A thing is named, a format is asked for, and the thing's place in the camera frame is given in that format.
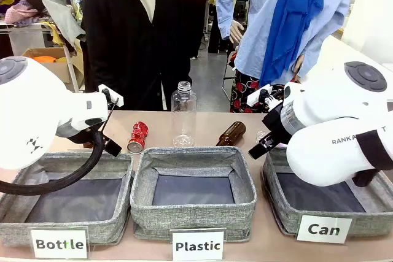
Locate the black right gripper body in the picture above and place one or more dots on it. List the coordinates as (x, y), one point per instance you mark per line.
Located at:
(276, 127)

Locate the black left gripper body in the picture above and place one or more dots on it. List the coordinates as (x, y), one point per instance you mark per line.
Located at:
(90, 138)

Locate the crushed red soda can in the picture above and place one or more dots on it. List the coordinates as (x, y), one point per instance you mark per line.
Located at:
(138, 136)

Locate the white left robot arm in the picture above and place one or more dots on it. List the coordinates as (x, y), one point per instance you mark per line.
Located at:
(30, 105)

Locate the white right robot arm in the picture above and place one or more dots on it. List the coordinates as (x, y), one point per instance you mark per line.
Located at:
(322, 157)

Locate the grey fabric basket Bottle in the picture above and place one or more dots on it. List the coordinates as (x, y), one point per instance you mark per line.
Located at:
(92, 225)

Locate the grey fabric basket Can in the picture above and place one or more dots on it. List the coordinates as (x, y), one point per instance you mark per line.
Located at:
(307, 216)

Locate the grey fabric basket Plastic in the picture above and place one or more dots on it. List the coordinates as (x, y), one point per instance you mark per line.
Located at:
(193, 216)

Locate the white Can label sign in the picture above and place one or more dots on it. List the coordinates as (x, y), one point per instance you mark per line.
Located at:
(324, 229)

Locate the small clear plastic cup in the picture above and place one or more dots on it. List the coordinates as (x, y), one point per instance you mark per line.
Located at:
(261, 136)

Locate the brown glass bottle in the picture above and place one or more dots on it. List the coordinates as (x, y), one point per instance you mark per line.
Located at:
(231, 133)

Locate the red floral black skirt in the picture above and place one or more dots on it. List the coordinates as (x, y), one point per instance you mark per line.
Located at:
(244, 93)

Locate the brown cardboard box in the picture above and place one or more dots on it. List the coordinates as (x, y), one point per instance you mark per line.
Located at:
(58, 68)

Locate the clear plastic bottle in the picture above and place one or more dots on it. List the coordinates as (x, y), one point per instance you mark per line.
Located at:
(183, 111)

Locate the orange item in box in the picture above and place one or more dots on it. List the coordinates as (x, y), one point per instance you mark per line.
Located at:
(44, 59)

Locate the person in black cardigan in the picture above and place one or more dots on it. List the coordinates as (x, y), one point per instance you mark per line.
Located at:
(129, 44)

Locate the blue scarf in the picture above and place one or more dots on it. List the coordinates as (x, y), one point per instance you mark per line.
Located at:
(294, 22)

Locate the white Bottle label sign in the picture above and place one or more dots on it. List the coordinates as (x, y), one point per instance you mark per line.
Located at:
(59, 243)

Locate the mannequin in light blue shirt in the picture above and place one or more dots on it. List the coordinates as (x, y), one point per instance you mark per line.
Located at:
(255, 13)

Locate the white Plastic label sign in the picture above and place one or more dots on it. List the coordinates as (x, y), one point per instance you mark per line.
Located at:
(198, 246)

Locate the grey jacket on mannequin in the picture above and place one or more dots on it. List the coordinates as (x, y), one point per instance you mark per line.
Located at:
(58, 4)

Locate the pile of mixed clothes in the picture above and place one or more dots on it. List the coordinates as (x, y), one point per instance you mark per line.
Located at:
(21, 7)

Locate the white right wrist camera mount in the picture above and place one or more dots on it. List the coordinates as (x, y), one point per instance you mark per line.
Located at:
(259, 94)

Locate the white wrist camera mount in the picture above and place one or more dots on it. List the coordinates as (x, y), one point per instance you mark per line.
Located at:
(259, 94)
(111, 95)

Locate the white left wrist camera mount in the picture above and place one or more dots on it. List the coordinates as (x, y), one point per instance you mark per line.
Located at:
(111, 95)

